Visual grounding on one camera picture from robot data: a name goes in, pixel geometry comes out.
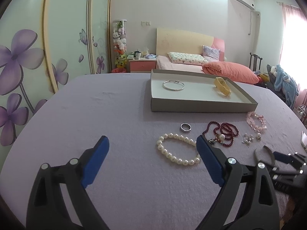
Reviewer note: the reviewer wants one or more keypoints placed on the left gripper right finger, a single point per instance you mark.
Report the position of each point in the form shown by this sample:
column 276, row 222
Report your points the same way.
column 258, row 208

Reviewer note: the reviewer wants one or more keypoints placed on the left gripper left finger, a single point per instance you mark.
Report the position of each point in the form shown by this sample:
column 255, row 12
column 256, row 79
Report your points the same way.
column 46, row 206

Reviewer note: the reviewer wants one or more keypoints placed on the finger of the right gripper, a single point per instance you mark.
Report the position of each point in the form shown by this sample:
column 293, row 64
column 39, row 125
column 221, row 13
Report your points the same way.
column 270, row 152
column 282, row 157

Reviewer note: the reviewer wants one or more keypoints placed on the pearl earrings cluster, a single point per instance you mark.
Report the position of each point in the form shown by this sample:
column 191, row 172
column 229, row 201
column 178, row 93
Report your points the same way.
column 247, row 139

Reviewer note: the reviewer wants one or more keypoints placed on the yellow wrist watch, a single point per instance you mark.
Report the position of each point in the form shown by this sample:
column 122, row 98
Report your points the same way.
column 222, row 86

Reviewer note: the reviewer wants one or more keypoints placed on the thin silver bangle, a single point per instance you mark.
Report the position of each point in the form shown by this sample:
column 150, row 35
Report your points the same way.
column 173, row 85

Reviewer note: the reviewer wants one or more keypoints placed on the blue plush robe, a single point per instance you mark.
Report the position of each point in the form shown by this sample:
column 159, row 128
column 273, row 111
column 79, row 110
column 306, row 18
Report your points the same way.
column 287, row 85

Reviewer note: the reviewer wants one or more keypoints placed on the folded salmon quilt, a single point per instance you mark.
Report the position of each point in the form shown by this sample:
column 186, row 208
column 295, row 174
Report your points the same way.
column 234, row 71

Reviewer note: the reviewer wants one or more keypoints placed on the dark wooden chair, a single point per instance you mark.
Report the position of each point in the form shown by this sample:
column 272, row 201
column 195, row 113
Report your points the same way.
column 255, row 62

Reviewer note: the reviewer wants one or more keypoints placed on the pink curtain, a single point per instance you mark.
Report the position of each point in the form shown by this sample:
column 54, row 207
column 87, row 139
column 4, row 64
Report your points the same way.
column 293, row 53

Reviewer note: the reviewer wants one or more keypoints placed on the purple bed cover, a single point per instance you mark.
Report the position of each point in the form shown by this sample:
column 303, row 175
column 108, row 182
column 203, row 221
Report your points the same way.
column 136, row 187

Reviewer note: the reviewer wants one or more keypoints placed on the grey cardboard tray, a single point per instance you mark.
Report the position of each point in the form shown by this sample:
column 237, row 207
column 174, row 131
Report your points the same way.
column 200, row 95

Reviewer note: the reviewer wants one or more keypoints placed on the purple patterned pillow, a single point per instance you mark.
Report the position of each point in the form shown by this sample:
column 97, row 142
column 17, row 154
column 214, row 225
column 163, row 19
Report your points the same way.
column 210, row 52

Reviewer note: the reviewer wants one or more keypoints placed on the floral white pillow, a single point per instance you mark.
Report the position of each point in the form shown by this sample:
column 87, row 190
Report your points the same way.
column 187, row 58

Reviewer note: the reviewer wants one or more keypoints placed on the pink bed sheet mattress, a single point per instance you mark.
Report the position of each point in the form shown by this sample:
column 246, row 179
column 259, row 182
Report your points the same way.
column 164, row 63

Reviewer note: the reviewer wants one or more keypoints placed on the beige pink headboard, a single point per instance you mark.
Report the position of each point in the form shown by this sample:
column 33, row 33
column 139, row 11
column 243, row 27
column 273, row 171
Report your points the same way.
column 170, row 40

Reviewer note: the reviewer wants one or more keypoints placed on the white air conditioner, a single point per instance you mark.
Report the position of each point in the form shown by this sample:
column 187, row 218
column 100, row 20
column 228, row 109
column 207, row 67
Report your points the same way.
column 243, row 2

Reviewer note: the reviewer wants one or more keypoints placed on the pink white nightstand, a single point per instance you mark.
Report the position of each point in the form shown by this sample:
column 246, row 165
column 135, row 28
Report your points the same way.
column 141, row 65

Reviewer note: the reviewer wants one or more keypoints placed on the red trash bin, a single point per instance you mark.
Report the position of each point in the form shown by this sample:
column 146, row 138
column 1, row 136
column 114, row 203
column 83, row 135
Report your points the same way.
column 119, row 70

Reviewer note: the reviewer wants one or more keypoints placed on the white mug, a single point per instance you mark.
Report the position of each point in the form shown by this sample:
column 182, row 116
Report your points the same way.
column 138, row 55

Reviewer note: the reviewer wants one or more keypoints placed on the clear plush toy tube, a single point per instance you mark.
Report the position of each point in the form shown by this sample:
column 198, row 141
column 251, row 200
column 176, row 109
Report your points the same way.
column 119, row 42

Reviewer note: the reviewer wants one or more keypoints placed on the yellow green plush toy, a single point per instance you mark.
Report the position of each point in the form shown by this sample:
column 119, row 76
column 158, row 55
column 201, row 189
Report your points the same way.
column 121, row 61

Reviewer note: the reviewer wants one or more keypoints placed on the sliding wardrobe with flowers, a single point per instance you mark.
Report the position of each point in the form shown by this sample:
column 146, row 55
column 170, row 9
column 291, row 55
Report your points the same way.
column 44, row 45

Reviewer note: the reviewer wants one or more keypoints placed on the wall power socket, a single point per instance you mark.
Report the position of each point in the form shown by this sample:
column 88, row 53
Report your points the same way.
column 145, row 23

